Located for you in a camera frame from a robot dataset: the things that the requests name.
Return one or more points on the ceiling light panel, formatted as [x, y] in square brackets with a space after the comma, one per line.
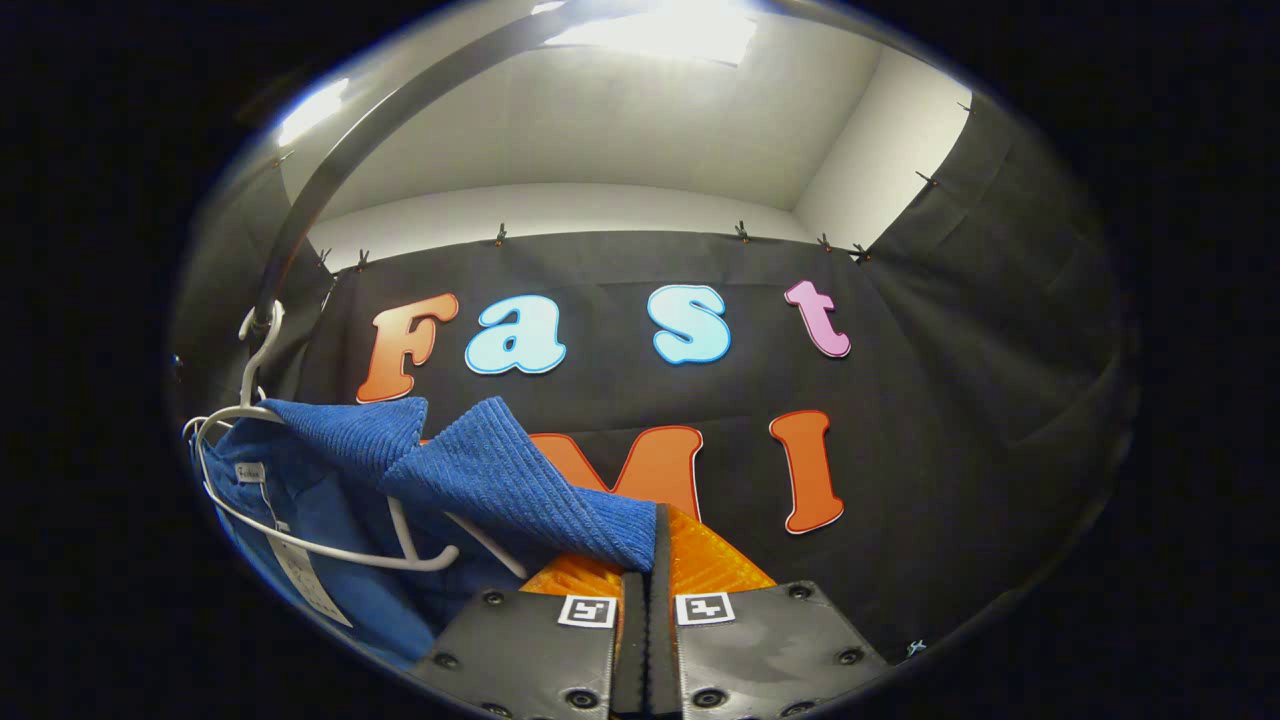
[310, 110]
[650, 35]

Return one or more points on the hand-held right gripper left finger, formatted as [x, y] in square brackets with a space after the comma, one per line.
[530, 650]

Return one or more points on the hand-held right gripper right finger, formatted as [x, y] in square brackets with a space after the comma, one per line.
[760, 640]

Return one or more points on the white plastic clothes hanger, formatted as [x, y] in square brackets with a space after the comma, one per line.
[256, 365]

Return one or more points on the black clothes rack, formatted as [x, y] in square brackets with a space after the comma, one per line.
[350, 160]

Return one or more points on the row of small backdrop clips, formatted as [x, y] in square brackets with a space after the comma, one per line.
[742, 231]

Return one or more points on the black backdrop cloth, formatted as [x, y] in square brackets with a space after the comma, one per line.
[950, 400]

